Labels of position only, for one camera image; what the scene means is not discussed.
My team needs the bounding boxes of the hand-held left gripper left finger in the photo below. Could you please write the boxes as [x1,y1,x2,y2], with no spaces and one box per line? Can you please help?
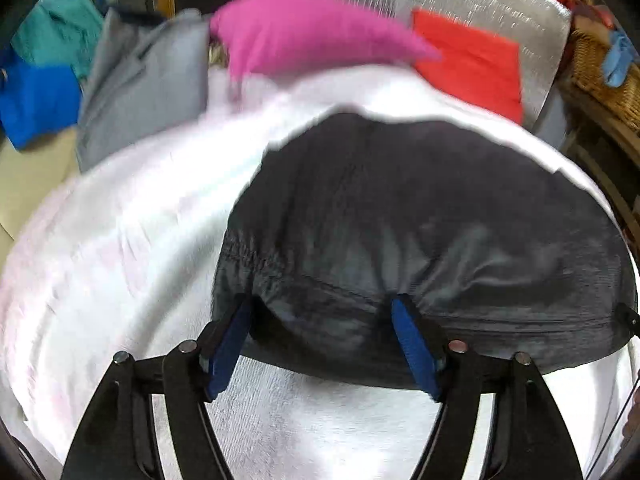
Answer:
[60,294,253,480]

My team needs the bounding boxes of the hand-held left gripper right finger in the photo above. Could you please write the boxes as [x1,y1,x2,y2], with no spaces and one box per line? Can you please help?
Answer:
[390,292,586,480]

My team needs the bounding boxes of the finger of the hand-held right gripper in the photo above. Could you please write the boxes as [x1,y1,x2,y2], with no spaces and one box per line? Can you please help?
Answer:
[616,304,640,348]

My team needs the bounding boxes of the black quilted jacket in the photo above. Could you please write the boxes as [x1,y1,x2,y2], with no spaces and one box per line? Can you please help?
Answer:
[212,110,640,391]

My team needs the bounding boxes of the white fleece blanket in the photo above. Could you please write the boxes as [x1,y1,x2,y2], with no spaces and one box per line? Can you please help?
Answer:
[0,67,640,480]

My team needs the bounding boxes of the light blue cloth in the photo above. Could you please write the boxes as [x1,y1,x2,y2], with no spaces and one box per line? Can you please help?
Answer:
[602,29,632,86]

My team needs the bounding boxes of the wicker basket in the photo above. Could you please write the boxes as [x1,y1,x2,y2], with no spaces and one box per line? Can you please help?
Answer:
[565,30,640,136]

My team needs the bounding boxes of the grey garment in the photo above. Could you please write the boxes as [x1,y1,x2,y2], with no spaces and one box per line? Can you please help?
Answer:
[76,7,213,171]

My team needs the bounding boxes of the red pillow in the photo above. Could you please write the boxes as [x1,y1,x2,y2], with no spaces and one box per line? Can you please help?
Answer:
[412,8,525,123]

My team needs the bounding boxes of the blue jacket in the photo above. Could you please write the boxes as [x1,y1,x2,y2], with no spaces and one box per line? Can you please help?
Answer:
[0,52,83,150]

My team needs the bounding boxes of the pink pillow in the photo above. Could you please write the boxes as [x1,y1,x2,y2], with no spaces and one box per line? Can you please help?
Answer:
[210,0,441,86]

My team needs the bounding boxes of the teal garment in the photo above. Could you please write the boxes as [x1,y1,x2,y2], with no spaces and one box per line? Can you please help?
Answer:
[10,0,105,81]

